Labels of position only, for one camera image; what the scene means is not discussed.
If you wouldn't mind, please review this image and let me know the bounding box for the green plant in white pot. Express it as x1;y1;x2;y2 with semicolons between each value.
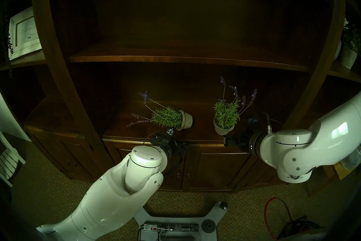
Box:
339;24;361;70

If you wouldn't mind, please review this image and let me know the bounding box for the red cable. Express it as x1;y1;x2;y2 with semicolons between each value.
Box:
264;198;295;241

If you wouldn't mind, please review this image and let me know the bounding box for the dark trailing plant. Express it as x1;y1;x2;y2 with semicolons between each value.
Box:
0;3;14;78

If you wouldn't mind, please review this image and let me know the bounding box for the pale vase with white flowers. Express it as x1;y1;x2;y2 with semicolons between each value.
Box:
334;17;349;61

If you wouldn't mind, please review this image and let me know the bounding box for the grey power strip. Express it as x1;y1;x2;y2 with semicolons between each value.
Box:
144;222;199;234

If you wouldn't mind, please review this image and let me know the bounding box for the black round rubber cap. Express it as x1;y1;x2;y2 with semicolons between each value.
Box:
202;219;216;234

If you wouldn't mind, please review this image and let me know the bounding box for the fake lavender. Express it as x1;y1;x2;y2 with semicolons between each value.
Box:
213;76;258;136
126;91;193;131

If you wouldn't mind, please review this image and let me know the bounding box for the light wooden side table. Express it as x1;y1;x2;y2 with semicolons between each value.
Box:
307;163;356;197

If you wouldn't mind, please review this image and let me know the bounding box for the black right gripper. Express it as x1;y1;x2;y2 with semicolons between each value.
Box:
225;118;264;154

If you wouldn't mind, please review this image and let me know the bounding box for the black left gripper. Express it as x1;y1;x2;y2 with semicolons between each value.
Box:
150;135;189;159

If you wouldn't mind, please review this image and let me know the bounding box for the dark wooden shelf cabinet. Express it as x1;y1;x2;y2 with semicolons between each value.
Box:
0;0;361;194

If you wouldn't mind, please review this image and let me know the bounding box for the grey metal robot base plate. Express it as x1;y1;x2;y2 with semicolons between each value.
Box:
133;201;228;241

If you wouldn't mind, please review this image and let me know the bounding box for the white framed certificate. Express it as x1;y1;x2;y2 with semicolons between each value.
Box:
8;7;43;60

